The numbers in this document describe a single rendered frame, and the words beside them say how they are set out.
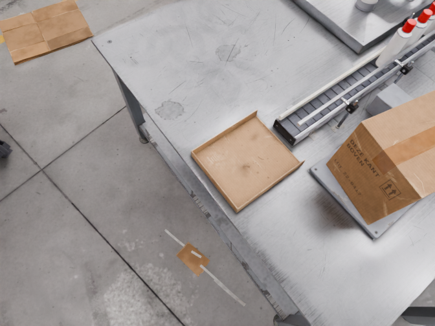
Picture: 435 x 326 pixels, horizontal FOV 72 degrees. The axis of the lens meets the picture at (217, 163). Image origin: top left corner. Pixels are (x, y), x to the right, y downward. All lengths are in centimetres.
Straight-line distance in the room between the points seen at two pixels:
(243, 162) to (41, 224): 138
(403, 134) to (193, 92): 74
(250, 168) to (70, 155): 142
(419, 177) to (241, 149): 54
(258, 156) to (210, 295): 95
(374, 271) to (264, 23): 110
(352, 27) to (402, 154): 79
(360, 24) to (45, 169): 194
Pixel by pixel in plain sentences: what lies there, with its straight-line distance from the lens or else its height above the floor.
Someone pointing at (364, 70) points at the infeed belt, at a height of 88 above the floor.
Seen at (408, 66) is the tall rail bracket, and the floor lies 97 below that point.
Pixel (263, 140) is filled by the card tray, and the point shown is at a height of 83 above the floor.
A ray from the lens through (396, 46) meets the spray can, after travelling 136.
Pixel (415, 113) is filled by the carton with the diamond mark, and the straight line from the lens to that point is 100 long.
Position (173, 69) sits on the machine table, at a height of 83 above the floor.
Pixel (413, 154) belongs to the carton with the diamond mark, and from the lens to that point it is 92.
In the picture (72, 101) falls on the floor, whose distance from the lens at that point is 243.
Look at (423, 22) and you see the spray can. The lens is 141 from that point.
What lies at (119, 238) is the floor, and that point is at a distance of 189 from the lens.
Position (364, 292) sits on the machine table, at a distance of 107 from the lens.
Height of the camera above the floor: 179
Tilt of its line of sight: 64 degrees down
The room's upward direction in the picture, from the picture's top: 4 degrees clockwise
